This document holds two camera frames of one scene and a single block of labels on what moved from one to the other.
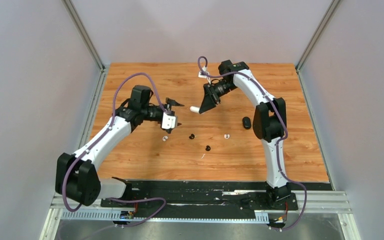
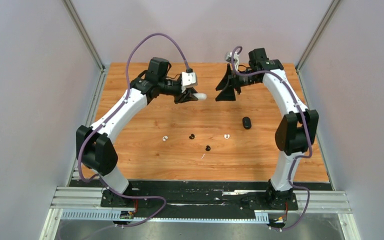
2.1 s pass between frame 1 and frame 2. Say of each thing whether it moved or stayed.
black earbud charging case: stayed
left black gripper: moved
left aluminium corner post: stayed
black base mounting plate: stayed
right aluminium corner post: stayed
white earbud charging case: moved
